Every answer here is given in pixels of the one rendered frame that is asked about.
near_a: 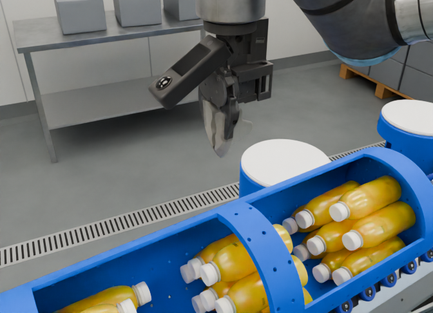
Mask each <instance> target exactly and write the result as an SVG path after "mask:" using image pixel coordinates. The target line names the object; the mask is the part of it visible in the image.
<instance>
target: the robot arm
mask: <svg viewBox="0 0 433 313"><path fill-rule="evenodd" d="M293 1H294V2H295V3H296V4H297V5H298V6H299V7H300V9H301V11H302V12H303V13H304V14H305V16H306V17H307V18H308V20H309V21H310V22H311V24H312V25H313V26H314V27H315V29H316V30H317V32H318V33H319V34H320V35H321V37H322V39H323V41H324V43H325V45H326V47H328V49H329V50H330V51H331V52H332V53H333V54H335V55H336V56H337V57H338V58H339V59H340V60H341V61H343V62H345V63H347V64H350V65H352V66H372V65H375V64H379V63H381V62H383V61H386V60H387V59H389V58H390V57H392V56H393V55H394V54H395V53H396V52H397V51H398V50H399V49H400V48H401V47H402V46H407V45H411V44H416V43H418V42H420V41H430V40H433V0H293ZM265 2H266V0H196V15H197V16H198V17H199V18H201V19H203V29H204V30H205V31H207V32H209V33H213V34H216V38H215V37H213V36H212V35H207V36H206V37H204V38H203V39H202V40H201V41H200V42H199V43H198V44H197V45H196V46H194V47H193V48H192V49H191V50H190V51H188V52H187V54H185V55H184V56H183V57H182V58H180V59H179V60H178V61H177V62H176V63H175V64H174V65H173V66H171V67H170V68H169V69H168V70H167V71H165V72H164V73H163V74H162V75H161V76H160V77H159V78H158V79H156V80H155V81H154V82H153V83H151V84H150V85H149V87H148V90H149V92H150V93H151V94H152V95H153V97H154V98H155V99H156V100H157V101H158V102H159V103H160V104H161V105H162V106H163V107H164V108H166V109H172V108H173V107H174V106H176V105H177V104H178V103H179V102H180V101H181V100H182V99H183V98H184V97H186V96H187V95H188V94H189V93H190V92H191V91H193V90H194V89H195V88H196V87H197V86H198V100H199V104H200V110H201V114H202V120H203V122H204V125H205V128H206V132H207V135H208V138H209V141H210V144H211V147H212V148H213V150H214V151H215V153H216V154H217V155H218V156H219V157H220V158H222V157H224V156H225V155H226V154H227V153H228V151H229V148H230V147H231V144H233V143H235V142H236V141H238V140H240V139H241V138H244V137H245V136H247V135H248V134H250V132H252V130H253V123H252V122H251V121H248V120H243V119H242V109H241V107H239V105H238V104H239V103H248V102H252V101H255V100H257V101H261V100H265V99H270V98H271V90H272V80H273V64H272V63H270V62H268V61H267V60H266V55H267V36H268V26H269V18H267V17H264V15H265ZM267 75H269V89H268V91H265V86H266V76H267Z"/></svg>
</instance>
